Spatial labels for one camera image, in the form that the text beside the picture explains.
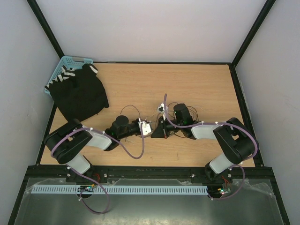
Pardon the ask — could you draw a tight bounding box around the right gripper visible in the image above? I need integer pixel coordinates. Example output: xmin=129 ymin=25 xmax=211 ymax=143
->
xmin=151 ymin=115 xmax=183 ymax=139

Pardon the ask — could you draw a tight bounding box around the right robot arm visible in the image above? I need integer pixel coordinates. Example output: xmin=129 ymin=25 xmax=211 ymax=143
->
xmin=151 ymin=103 xmax=259 ymax=182

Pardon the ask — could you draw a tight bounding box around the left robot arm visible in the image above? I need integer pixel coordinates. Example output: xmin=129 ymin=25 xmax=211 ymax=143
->
xmin=44 ymin=115 xmax=152 ymax=182

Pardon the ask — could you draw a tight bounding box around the left circuit board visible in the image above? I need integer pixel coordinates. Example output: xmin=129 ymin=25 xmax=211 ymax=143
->
xmin=77 ymin=185 xmax=95 ymax=192

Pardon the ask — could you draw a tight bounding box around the circuit board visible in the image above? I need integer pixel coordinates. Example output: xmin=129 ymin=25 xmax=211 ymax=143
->
xmin=77 ymin=185 xmax=95 ymax=192
xmin=217 ymin=188 xmax=231 ymax=195

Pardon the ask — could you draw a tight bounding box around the right circuit board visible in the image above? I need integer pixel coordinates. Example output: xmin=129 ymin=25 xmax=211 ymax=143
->
xmin=217 ymin=188 xmax=231 ymax=195

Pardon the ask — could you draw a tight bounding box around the black white striped cloth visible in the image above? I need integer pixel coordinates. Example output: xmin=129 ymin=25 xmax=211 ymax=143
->
xmin=45 ymin=64 xmax=98 ymax=90

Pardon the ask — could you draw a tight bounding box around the light blue plastic basket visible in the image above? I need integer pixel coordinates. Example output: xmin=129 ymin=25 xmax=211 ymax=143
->
xmin=48 ymin=56 xmax=93 ymax=84

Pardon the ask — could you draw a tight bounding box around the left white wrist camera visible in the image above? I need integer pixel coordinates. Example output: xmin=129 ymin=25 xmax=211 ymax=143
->
xmin=138 ymin=121 xmax=152 ymax=136

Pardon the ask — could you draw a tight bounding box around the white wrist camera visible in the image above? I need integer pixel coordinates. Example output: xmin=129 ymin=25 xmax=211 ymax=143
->
xmin=157 ymin=103 xmax=168 ymax=120
xmin=138 ymin=121 xmax=152 ymax=136

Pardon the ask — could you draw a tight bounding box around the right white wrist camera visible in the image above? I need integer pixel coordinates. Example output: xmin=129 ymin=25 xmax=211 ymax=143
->
xmin=157 ymin=103 xmax=168 ymax=120

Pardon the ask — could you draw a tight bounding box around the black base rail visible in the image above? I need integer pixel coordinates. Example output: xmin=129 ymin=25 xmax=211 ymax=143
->
xmin=65 ymin=165 xmax=233 ymax=185

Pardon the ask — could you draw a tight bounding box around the light blue slotted cable duct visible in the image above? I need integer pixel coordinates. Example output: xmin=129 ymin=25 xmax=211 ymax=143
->
xmin=31 ymin=185 xmax=208 ymax=195

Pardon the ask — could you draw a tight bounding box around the left black frame post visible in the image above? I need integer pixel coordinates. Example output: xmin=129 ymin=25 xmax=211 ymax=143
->
xmin=27 ymin=0 xmax=65 ymax=58

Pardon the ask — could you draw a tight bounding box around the black frame post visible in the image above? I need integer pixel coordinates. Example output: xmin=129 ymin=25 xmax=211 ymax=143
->
xmin=27 ymin=0 xmax=65 ymax=58
xmin=231 ymin=0 xmax=276 ymax=68

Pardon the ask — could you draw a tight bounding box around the right black frame post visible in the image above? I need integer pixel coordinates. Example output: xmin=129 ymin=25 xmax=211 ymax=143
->
xmin=231 ymin=0 xmax=276 ymax=68

